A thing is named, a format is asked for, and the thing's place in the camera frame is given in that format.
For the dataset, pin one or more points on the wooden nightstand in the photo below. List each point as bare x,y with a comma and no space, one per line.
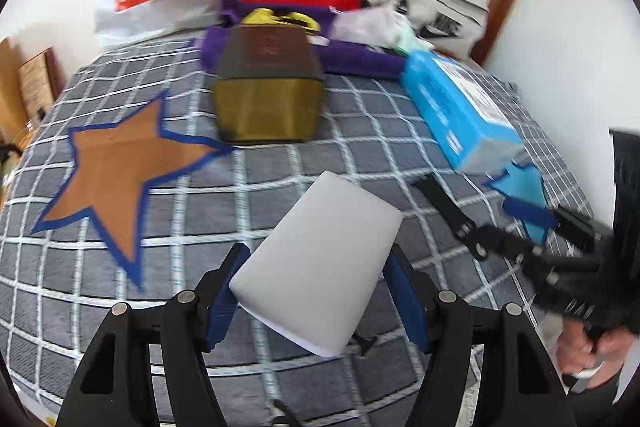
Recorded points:
15,107

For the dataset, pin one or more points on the clear plastic bag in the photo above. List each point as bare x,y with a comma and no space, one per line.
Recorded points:
370,24

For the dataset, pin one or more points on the purple towel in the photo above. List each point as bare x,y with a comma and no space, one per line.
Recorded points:
350,57

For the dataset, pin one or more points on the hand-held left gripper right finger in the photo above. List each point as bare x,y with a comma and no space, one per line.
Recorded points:
407,307

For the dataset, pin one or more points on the light blue cardboard box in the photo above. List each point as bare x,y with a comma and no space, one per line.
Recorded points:
460,107

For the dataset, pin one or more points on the white foam block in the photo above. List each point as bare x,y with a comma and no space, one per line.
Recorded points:
310,262

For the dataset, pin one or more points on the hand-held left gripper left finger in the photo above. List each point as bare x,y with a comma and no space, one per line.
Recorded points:
222,312

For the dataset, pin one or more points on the yellow object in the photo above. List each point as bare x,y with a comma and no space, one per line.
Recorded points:
295,18

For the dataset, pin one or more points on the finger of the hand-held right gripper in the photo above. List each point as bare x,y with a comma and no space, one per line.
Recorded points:
450,212
530,213

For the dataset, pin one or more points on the grey checkered blanket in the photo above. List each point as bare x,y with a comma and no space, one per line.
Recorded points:
200,217

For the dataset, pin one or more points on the person's right hand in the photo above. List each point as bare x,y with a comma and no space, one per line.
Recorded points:
582,352

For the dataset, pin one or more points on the white sling bag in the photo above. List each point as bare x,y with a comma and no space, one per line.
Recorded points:
445,7

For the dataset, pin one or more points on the dark olive gold box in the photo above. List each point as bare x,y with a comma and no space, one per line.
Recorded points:
267,97

